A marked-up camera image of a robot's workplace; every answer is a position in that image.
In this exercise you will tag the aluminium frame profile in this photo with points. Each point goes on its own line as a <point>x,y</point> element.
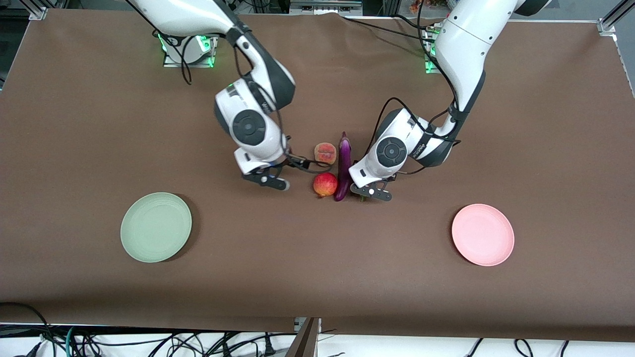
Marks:
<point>303,344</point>

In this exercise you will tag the green plate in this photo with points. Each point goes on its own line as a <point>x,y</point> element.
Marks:
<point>156,228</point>

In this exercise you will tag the peach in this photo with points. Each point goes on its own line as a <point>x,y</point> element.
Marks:
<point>326,153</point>

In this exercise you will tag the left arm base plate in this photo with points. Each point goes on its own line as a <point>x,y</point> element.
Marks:
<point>429,67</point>

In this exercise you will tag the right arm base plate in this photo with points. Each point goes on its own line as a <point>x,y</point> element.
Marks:
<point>171,63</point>

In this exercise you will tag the purple eggplant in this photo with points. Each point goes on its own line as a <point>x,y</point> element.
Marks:
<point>342,168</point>

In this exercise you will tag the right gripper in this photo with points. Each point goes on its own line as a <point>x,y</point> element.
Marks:
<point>296,161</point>

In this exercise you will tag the pink plate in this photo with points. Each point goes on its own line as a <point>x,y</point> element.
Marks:
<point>482,235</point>

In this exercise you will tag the aluminium corner profile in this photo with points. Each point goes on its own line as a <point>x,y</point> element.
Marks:
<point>37,12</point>
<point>612,20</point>

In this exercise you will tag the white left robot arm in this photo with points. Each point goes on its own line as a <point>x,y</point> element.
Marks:
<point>466,49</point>

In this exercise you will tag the black power plug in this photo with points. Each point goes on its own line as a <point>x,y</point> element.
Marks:
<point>268,347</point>

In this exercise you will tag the grey metal box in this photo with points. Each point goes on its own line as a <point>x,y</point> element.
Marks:
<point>325,6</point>

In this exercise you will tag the red apple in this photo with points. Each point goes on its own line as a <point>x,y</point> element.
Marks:
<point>325,184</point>

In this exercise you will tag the brown table cover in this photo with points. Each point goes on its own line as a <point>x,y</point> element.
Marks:
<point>99,124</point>

